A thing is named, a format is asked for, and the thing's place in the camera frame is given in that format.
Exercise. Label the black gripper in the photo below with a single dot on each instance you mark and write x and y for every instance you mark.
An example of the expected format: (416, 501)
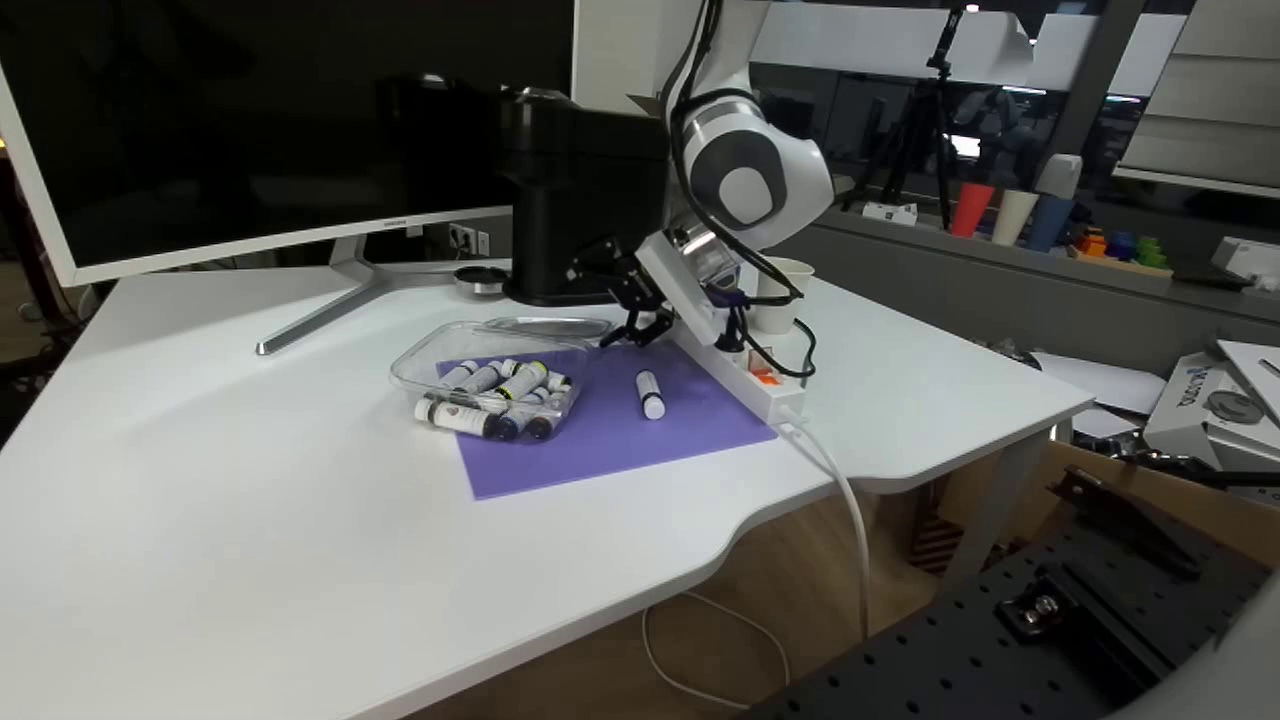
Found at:
(625, 285)

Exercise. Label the clear plastic clamshell pack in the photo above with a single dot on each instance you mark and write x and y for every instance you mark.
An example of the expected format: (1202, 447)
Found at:
(433, 350)

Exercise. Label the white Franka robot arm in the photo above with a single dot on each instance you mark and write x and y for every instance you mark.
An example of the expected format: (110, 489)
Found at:
(745, 160)

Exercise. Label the black box appliance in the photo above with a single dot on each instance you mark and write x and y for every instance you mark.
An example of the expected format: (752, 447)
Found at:
(572, 203)

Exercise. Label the white bottle lying alone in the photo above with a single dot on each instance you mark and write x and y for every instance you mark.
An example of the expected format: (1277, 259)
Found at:
(648, 398)

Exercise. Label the white bottle with yellow bands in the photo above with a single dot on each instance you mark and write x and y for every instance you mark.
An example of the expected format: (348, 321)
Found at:
(523, 384)

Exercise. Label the small black round dish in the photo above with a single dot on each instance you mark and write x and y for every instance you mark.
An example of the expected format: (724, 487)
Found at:
(483, 278)

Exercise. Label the small white medicine bottle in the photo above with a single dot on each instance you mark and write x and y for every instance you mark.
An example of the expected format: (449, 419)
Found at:
(544, 412)
(468, 377)

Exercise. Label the purple paper mat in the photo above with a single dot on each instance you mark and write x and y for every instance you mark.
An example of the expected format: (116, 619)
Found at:
(625, 443)

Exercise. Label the white paper cup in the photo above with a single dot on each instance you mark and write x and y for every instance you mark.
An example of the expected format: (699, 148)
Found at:
(787, 281)

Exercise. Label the white power strip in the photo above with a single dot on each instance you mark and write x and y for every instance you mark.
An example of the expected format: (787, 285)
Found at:
(783, 407)

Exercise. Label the white bottle with dark cap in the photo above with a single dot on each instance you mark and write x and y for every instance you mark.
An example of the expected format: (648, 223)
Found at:
(449, 412)

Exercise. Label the silver monitor stand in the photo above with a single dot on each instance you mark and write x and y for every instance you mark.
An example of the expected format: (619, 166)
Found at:
(312, 313)

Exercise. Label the red plastic cup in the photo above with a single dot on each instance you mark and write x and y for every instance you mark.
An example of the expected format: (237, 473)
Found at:
(972, 208)

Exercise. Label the white curved computer monitor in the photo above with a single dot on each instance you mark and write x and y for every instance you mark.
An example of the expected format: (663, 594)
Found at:
(267, 135)

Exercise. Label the grey side counter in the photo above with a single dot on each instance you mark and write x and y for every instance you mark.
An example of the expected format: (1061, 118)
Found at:
(1013, 292)

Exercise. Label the cream plastic cup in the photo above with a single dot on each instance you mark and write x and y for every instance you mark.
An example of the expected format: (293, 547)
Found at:
(1013, 216)

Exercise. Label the blue plastic cup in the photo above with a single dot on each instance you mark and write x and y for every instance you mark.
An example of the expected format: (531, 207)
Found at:
(1049, 224)

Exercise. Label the white cup on stack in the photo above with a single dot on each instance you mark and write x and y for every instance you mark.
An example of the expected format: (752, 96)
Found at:
(1061, 176)

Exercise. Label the small orange toy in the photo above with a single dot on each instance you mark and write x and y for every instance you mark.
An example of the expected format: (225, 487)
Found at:
(1092, 247)

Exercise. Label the black perforated breadboard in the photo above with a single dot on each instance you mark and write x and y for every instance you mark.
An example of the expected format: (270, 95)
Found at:
(933, 663)

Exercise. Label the white paper sheets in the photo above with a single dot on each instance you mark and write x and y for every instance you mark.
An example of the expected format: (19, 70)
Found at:
(1104, 384)

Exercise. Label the small green toy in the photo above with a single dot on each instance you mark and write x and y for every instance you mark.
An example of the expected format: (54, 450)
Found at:
(1155, 253)

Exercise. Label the white cardboard box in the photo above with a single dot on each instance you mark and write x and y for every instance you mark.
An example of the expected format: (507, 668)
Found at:
(1207, 412)

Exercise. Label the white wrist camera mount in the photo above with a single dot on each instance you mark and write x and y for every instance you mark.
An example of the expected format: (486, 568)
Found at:
(681, 285)

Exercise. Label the black camera tripod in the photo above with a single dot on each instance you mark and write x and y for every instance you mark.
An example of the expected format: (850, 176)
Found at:
(922, 121)

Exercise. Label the black clamp mount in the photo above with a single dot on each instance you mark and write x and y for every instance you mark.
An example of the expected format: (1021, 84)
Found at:
(1035, 619)

